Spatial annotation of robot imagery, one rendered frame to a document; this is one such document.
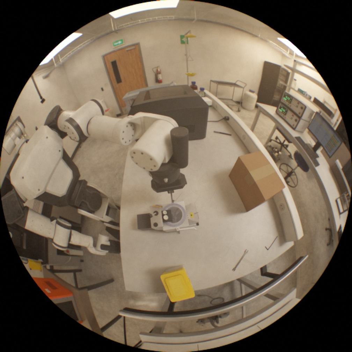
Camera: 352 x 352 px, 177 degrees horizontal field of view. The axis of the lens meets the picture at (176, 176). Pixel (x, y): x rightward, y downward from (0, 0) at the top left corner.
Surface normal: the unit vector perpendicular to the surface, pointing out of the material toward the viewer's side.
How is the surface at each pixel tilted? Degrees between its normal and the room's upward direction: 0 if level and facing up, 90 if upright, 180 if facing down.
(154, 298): 0
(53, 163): 80
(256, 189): 90
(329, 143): 86
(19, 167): 35
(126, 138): 99
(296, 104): 90
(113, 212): 20
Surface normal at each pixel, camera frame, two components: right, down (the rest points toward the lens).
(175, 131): -0.07, -0.54
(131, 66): 0.13, 0.83
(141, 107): 0.07, 0.41
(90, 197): 0.97, -0.07
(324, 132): -0.99, 0.11
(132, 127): 0.94, 0.33
